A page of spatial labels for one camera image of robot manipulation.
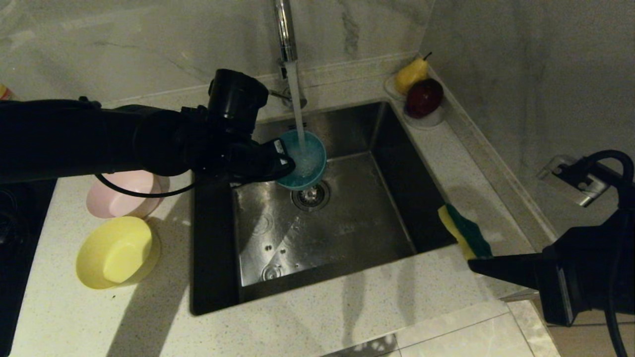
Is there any stainless steel sink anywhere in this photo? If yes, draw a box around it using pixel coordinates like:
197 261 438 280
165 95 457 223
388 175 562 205
191 101 459 316

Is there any yellow bowl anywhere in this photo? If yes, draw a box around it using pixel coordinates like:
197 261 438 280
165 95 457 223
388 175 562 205
74 216 162 290

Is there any dark red apple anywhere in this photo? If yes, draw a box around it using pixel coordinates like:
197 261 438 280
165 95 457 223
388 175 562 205
404 79 444 119

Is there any white fruit dish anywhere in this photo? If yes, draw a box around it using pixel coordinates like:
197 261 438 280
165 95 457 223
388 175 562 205
383 77 445 130

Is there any chrome faucet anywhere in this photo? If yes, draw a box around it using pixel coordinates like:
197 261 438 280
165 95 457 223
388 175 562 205
269 0 308 112

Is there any pink bowl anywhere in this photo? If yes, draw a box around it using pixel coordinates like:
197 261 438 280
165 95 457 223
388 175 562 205
85 170 170 220

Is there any green sponge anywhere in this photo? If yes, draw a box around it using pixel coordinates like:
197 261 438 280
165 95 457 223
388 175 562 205
438 203 494 260

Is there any round metal sink drain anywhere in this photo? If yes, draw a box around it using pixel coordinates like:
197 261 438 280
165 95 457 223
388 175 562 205
292 179 330 213

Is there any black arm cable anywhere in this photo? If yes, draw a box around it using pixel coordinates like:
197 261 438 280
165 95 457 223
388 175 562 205
94 171 197 199
571 149 635 357

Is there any blue bowl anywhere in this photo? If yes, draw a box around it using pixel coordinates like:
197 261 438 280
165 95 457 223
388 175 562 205
275 130 328 191

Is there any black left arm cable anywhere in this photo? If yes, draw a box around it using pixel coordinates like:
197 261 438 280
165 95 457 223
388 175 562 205
94 171 197 199

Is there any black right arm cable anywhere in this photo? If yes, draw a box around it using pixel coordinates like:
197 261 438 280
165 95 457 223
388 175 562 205
571 149 635 357

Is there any yellow pear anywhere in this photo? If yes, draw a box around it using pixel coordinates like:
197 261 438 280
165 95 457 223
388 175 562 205
394 54 431 96

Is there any beige wooden cabinet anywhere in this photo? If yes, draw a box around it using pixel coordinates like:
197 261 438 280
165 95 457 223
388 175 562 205
496 288 635 357

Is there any black glass cooktop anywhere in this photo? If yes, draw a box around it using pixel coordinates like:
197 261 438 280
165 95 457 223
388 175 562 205
0 179 58 357

